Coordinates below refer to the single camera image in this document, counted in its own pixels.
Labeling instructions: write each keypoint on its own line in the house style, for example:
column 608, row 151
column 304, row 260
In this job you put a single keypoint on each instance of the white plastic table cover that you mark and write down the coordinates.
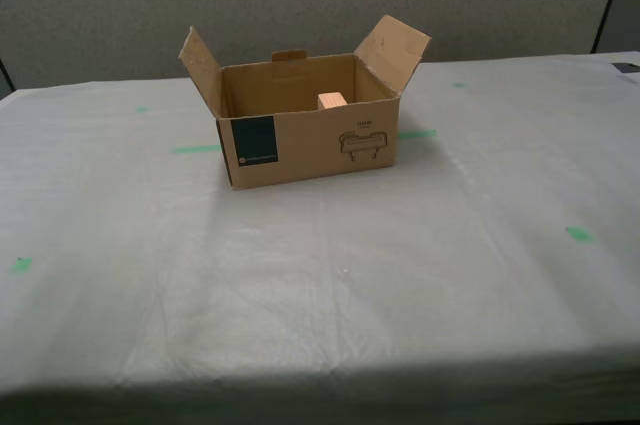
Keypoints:
column 320, row 295

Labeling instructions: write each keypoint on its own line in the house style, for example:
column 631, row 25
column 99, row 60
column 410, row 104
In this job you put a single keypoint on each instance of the brown cardboard box flaps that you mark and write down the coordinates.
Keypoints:
column 310, row 155

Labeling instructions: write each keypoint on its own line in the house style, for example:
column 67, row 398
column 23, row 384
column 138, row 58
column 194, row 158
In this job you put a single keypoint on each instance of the light wooden block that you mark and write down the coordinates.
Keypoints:
column 332, row 101

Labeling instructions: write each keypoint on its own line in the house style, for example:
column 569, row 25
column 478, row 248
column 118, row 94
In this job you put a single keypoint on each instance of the dark flat object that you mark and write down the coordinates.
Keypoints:
column 627, row 67

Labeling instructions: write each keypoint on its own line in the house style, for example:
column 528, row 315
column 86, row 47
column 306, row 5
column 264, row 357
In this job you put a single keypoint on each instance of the long green tape strip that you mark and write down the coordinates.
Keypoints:
column 417, row 134
column 197, row 149

